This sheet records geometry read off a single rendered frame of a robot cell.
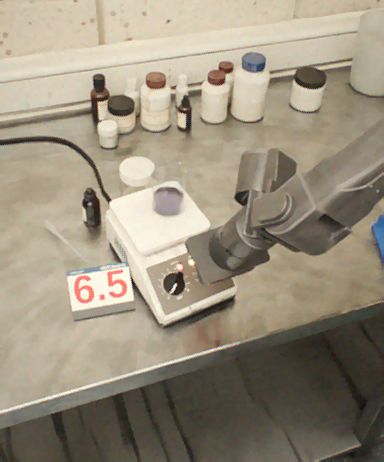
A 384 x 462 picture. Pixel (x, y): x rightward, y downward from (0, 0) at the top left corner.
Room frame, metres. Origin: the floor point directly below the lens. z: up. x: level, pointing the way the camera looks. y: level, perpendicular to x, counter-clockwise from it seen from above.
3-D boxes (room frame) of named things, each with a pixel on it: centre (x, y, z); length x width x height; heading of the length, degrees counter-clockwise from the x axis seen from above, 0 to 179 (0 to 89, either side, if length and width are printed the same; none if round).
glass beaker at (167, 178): (0.66, 0.04, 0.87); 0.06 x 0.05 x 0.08; 131
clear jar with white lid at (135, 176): (0.76, 0.10, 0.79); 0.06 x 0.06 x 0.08
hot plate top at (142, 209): (0.65, 0.05, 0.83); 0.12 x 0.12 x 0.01; 31
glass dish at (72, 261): (0.60, 0.16, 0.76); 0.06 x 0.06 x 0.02
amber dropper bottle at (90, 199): (0.71, 0.17, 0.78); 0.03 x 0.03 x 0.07
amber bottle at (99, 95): (1.01, 0.20, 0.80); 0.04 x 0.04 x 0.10
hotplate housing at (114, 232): (0.62, 0.04, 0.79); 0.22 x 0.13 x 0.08; 31
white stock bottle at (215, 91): (1.04, -0.03, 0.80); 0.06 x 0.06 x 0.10
